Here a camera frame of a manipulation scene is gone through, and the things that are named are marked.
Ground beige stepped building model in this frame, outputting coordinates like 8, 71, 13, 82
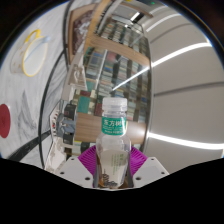
64, 49, 90, 93

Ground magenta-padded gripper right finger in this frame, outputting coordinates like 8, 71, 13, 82
127, 146, 171, 189

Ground curved book-filled shelf unit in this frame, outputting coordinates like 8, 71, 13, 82
72, 11, 152, 158

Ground white mug with yellow handle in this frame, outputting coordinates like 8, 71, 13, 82
9, 28, 52, 79

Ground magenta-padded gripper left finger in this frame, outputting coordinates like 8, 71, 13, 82
54, 145, 100, 188

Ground linear ceiling lights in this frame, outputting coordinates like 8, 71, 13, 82
110, 0, 224, 152

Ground clear bottle with green label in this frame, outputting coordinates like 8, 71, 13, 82
94, 96, 133, 191

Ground flat round red coaster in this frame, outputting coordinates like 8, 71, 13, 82
0, 102, 12, 140

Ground dark grey building model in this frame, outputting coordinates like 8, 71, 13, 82
53, 100, 79, 147

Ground white city building model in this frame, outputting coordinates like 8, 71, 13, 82
42, 141, 74, 174

